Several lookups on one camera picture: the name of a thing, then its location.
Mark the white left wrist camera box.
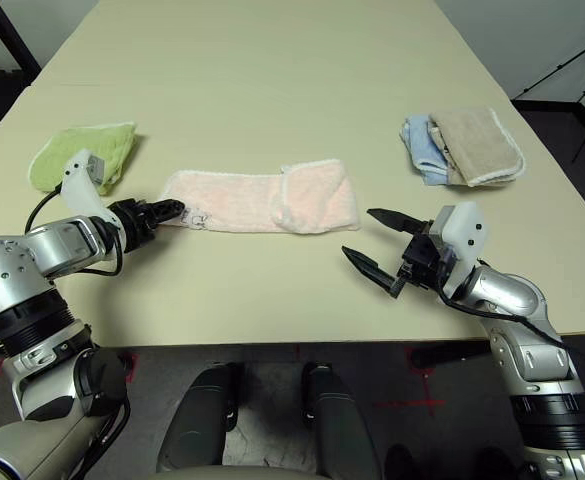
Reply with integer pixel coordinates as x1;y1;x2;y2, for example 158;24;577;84
59;148;123;236

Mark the beige folded towel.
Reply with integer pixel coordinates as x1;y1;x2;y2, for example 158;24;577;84
429;106;527;189

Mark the grey robot right leg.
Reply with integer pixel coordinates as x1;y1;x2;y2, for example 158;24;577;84
301;360;388;480

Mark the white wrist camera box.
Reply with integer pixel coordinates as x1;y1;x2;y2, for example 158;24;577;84
430;201;488;301
59;148;123;236

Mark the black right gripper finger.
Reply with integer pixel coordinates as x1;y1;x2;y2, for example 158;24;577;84
366;208;427;237
340;244;409;300

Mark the wooden side table black frame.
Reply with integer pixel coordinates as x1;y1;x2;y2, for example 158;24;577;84
0;0;42;76

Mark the black tripod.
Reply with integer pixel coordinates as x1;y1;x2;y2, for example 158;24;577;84
514;29;585;151

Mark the grey robot left leg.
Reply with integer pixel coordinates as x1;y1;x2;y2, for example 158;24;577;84
156;362;246;474

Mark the grey robot torso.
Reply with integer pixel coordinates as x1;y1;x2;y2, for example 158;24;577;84
146;467;323;480

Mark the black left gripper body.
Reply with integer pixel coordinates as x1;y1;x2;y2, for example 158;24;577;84
106;198;161;254

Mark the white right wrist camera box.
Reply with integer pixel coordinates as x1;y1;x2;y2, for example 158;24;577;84
430;201;488;301

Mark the pink towel with print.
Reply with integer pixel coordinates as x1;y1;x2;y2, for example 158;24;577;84
160;158;363;236

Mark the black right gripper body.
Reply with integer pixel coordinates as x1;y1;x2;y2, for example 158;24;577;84
395;218;458;294

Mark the dark low cabinet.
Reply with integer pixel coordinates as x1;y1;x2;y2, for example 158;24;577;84
514;98;585;206

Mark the green folded towel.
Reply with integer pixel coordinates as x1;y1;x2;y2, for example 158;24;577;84
27;121;138;197

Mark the blue folded towel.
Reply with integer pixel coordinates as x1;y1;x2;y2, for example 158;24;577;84
400;114;451;187

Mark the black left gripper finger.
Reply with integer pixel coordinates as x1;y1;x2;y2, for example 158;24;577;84
146;208;184;228
146;198;186;214

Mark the grey robot leg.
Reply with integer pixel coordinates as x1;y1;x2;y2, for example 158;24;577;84
301;360;388;480
156;362;246;474

